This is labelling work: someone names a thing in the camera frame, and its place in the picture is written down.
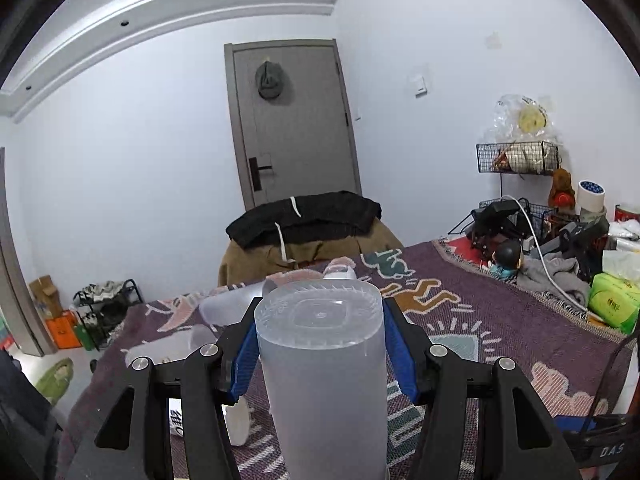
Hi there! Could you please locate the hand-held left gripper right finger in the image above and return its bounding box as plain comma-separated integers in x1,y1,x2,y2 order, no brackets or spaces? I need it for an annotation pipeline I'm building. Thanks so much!
382,298,583,480

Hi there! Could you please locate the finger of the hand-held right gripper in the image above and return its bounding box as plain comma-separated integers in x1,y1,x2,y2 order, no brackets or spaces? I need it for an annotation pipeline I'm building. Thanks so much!
553,416,599,434

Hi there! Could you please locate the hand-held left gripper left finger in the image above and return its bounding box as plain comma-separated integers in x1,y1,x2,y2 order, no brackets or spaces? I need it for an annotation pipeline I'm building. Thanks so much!
65,298,264,480

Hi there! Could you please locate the tall translucent plastic cup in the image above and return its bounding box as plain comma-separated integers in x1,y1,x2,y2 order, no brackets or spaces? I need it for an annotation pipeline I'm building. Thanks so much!
254,281,390,480

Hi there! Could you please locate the brown coat on chair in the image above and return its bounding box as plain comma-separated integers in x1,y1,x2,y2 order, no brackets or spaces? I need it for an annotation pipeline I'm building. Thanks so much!
218,220,405,287

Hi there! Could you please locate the purple printed blanket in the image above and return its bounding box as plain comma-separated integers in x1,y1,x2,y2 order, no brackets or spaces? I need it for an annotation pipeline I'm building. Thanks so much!
55,239,637,480

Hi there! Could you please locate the green tissue pack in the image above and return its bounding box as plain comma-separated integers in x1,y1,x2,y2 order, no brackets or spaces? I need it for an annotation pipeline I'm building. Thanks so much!
587,272,640,336

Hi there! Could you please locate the black shoe rack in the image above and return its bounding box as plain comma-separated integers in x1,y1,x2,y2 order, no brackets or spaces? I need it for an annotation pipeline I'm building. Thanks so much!
73,279,144,352

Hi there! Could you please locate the black helmet figurine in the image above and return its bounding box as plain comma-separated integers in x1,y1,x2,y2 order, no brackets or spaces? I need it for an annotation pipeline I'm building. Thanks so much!
492,239,525,281

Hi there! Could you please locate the grey cloth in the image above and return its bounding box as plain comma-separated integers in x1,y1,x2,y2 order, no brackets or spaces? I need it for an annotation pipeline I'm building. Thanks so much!
517,252,592,307

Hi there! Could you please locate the black device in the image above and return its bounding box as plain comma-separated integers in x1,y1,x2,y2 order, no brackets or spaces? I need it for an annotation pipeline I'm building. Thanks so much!
447,200,532,262

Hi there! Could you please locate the white tissue packet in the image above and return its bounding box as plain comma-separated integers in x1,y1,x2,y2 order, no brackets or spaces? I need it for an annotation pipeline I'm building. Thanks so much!
601,249,640,282

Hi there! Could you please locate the orange bag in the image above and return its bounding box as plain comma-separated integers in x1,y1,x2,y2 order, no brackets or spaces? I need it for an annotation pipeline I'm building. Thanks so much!
45,310,84,350

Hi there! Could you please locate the green slipper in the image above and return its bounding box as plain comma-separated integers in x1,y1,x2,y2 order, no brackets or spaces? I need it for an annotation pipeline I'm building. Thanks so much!
34,357,75,404

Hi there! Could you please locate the cardboard box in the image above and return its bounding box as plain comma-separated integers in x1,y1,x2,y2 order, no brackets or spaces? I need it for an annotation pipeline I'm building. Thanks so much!
28,274,64,319

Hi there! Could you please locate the dark cloth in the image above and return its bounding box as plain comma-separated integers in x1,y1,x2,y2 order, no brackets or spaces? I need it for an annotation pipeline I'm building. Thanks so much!
0,349,64,480

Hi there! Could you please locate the white tape roll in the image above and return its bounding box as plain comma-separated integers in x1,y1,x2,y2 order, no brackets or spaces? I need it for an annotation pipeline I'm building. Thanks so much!
576,179,606,214

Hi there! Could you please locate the brown plush toy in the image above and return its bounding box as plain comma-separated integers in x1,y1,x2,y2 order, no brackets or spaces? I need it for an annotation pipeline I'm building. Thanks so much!
548,167,576,210

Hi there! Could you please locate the grey door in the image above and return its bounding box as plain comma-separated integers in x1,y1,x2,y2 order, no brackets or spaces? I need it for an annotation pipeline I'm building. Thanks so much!
224,39,364,211

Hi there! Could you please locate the clear plastic bag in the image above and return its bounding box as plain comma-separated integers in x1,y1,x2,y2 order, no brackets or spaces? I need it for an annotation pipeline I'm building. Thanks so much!
482,93,562,144

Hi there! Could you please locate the black garment with white drawstring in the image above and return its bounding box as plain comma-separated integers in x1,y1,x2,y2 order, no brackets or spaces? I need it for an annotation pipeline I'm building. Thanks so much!
226,191,382,250

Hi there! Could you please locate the white cable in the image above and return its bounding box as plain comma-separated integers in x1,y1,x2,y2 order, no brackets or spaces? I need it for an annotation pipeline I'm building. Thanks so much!
502,194,590,312

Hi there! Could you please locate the black door handle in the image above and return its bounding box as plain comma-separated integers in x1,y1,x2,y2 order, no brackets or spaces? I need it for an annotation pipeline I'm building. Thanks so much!
248,156,275,192

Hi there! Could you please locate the black wire basket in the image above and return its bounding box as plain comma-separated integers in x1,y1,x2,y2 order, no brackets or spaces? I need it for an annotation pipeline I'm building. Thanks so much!
478,198,557,233
475,140,562,177

